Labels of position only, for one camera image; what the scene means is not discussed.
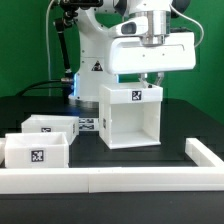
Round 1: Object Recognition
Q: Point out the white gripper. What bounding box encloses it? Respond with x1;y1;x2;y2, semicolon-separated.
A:
107;32;196;88

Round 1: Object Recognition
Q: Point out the white drawer cabinet box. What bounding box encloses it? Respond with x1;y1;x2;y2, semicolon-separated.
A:
99;82;163;149

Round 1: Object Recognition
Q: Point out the white drawer tray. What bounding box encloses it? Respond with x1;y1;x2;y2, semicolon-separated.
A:
5;132;69;168
21;115;79;144

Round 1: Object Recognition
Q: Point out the white front drawer tray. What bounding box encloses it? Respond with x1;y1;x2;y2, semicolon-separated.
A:
5;132;69;168

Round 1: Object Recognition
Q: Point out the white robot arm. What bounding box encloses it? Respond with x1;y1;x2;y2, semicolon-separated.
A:
59;0;196;104

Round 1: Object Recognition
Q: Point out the fiducial marker sheet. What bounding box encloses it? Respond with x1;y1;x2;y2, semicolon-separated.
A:
79;118;99;131

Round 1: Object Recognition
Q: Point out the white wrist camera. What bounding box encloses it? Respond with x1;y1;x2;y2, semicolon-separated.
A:
116;16;148;36

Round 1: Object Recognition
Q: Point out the black cable on table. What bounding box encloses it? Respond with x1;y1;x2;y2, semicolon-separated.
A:
14;79;74;98

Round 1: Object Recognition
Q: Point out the white fence right rail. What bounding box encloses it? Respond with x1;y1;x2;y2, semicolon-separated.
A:
185;138;224;167

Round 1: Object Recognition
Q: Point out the white fence rail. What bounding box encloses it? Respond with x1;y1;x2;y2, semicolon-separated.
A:
185;138;224;167
0;138;6;165
0;167;224;194

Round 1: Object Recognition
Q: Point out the white fence front rail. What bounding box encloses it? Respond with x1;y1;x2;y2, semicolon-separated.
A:
0;167;224;194

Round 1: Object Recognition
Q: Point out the white hanging cable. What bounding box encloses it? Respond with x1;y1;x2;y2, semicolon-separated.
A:
45;0;56;97

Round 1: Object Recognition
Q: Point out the white fence left rail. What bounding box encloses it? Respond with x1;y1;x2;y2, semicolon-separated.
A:
0;138;6;165

